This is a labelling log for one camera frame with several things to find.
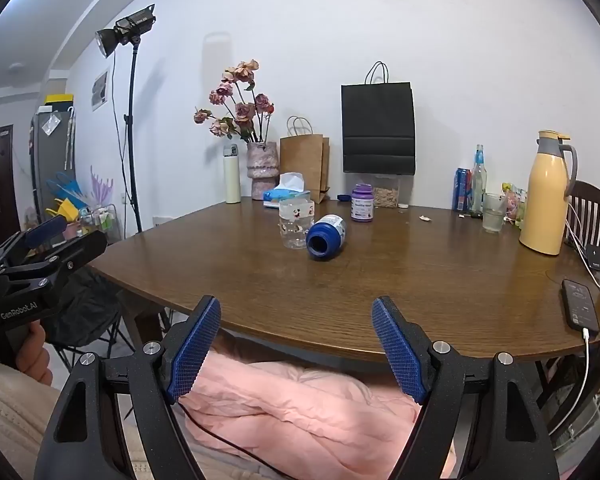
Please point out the yellow box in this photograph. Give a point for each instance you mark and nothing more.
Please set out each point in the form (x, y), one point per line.
(60, 99)

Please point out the black light stand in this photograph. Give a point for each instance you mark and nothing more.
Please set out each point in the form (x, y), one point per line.
(131, 135)

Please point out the cluttered storage rack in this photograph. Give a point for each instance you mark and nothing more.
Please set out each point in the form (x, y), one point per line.
(87, 212)

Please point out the blue drink can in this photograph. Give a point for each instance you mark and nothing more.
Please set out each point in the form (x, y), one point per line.
(461, 190)

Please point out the person's left forearm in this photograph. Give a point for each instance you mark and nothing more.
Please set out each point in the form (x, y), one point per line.
(10, 420)

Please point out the grey refrigerator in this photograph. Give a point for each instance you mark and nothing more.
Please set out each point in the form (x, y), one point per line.
(50, 160)

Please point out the black folding chair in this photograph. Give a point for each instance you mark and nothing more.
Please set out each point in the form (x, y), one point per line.
(87, 305)

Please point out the brown paper bag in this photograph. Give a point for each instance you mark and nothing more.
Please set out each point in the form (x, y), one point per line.
(302, 165)

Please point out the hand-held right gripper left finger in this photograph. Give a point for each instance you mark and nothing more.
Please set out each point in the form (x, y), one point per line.
(192, 355)

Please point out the black smartphone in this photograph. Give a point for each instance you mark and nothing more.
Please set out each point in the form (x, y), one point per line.
(580, 305)

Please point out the black studio light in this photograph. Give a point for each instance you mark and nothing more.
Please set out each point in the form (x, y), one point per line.
(127, 27)

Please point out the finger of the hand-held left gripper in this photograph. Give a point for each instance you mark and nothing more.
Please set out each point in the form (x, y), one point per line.
(87, 247)
(47, 230)

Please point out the white thermos bottle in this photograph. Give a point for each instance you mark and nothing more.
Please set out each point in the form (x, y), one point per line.
(232, 175)

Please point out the clear glass bottle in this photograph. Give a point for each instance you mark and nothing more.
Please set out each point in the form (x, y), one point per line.
(478, 185)

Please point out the clear container of grains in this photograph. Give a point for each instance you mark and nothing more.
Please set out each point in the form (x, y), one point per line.
(386, 195)

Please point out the clear glass tumbler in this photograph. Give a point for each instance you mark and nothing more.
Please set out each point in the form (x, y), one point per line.
(493, 215)

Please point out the blue tissue box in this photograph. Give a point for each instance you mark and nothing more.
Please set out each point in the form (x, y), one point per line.
(285, 195)

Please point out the dried pink flowers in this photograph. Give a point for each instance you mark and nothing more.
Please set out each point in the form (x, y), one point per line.
(242, 110)

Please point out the purple bottle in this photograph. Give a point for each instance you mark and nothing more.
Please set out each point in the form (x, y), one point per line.
(362, 205)

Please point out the dark wooden chair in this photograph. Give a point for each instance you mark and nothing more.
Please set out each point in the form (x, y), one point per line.
(592, 210)

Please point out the person's left hand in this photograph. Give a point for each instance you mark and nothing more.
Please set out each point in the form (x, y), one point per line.
(32, 355)

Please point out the black paper bag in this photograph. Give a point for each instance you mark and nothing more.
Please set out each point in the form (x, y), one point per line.
(377, 125)

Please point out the blue cup with white label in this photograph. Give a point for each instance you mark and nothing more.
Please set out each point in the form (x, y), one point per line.
(325, 237)

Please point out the pink padded clothing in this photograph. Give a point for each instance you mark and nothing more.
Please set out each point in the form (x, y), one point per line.
(300, 410)

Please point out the wall picture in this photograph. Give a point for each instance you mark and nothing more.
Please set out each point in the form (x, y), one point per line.
(100, 91)

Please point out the black power adapter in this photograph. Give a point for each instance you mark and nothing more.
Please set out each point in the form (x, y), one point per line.
(591, 259)

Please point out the pink ceramic vase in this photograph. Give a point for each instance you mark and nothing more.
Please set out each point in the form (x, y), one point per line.
(262, 170)

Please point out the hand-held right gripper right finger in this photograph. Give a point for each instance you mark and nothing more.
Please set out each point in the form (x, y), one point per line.
(400, 355)

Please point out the clear cartoon print cup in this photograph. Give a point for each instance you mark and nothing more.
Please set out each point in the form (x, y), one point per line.
(296, 222)

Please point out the yellow thermos jug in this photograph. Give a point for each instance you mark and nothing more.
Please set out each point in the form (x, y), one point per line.
(545, 200)

